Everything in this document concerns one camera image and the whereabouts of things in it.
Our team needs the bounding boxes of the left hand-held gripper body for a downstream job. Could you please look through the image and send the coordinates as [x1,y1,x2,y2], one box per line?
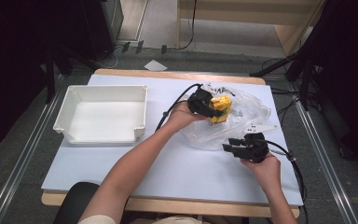
[186,86,214,118]

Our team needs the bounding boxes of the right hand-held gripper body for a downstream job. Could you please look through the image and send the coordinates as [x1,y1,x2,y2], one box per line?
[241,123,278,164]

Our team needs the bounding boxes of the yellow snack box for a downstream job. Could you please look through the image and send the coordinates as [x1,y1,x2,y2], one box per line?
[209,94,233,126]

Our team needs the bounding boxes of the clear smiley plastic bag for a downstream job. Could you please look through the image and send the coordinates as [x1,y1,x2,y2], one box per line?
[179,82,272,152]

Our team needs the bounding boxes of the person's left hand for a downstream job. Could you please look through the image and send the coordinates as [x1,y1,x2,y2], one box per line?
[164,100,208,133]

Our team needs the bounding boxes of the person's right hand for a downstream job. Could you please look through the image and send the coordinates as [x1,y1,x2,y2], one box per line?
[240,151,282,194]

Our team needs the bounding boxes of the pale blue table board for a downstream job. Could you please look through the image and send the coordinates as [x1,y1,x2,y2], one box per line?
[40,74,304,207]

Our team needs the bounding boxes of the white paper sheet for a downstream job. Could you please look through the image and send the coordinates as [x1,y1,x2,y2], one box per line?
[144,59,169,72]

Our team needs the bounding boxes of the black tripod stand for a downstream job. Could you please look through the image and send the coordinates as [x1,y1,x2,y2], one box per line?
[249,46,327,112]

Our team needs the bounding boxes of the wooden table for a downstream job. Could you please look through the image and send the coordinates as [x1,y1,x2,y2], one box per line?
[40,68,304,218]

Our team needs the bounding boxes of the white plastic bin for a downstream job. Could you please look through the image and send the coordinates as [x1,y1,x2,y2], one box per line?
[52,84,149,146]

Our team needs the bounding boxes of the light wooden shelf unit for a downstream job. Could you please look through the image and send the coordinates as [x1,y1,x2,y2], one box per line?
[176,0,325,59]

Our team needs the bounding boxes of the black cabinet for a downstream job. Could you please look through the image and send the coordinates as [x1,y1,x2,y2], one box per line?
[82,0,125,62]

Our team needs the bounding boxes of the person's beige clothing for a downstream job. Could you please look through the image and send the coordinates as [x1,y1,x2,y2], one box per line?
[77,214,208,224]

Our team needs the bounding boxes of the black chair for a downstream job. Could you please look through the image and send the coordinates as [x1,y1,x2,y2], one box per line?
[52,181,101,224]

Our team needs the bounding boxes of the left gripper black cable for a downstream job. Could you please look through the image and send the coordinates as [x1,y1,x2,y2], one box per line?
[154,82,203,133]

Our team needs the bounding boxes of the black floor cables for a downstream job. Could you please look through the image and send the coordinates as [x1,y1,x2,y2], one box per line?
[260,57,304,125]

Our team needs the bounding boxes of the metal floor rail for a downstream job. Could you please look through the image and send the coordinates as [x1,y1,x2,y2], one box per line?
[0,88,67,224]
[293,94,358,224]

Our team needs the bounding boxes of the thin black hanging cable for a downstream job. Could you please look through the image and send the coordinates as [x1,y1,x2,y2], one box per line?
[175,0,199,51]

